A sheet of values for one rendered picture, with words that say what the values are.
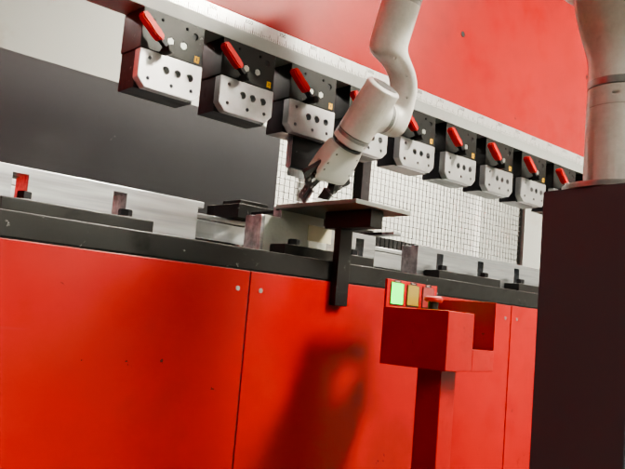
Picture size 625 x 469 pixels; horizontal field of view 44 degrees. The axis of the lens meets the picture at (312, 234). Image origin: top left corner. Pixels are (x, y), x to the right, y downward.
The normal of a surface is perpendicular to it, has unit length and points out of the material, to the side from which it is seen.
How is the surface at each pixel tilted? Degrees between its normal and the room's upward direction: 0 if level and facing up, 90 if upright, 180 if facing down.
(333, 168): 132
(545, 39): 90
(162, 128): 90
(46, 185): 90
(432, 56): 90
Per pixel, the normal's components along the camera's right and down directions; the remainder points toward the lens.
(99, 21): 0.56, -0.04
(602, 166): -0.78, -0.13
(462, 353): 0.76, -0.01
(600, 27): -0.73, 0.46
